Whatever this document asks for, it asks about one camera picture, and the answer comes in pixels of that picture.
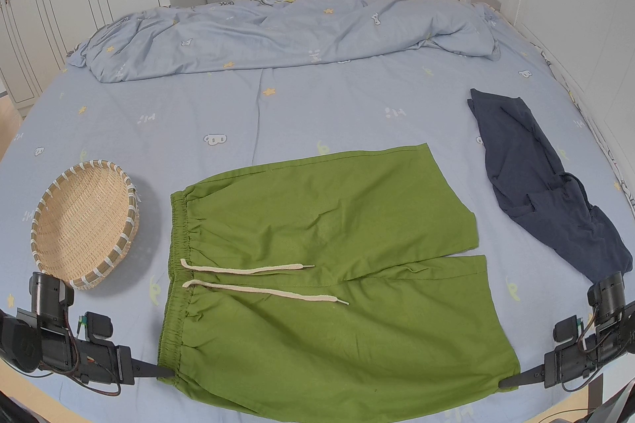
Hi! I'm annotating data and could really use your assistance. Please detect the green shorts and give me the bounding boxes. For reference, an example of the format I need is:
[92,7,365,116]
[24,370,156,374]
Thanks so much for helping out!
[158,142,522,422]

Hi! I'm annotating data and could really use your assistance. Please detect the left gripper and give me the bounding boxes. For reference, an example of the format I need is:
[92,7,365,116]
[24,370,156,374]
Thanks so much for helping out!
[74,343,135,386]

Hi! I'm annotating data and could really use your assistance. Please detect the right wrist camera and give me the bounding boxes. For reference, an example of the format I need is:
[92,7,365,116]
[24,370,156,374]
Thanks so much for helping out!
[554,316,585,347]

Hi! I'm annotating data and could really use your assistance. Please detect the dark blue garment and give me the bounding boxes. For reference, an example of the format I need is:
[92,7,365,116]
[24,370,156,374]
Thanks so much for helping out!
[466,88,633,285]

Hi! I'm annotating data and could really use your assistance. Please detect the round woven basket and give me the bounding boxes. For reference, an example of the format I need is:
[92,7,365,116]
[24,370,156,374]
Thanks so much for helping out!
[31,159,141,291]

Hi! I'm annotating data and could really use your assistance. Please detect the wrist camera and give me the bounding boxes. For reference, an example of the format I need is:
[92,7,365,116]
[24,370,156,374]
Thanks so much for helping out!
[83,311,114,345]
[554,316,585,347]

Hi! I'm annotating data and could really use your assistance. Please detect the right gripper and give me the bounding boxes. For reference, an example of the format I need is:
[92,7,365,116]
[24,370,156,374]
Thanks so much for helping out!
[544,346,598,388]

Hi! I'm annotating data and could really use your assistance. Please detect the pale blue quilt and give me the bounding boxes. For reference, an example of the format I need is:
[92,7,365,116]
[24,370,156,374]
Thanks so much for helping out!
[66,0,502,83]

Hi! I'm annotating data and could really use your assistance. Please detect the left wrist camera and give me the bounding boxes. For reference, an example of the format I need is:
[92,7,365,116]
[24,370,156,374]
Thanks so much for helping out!
[83,311,114,345]

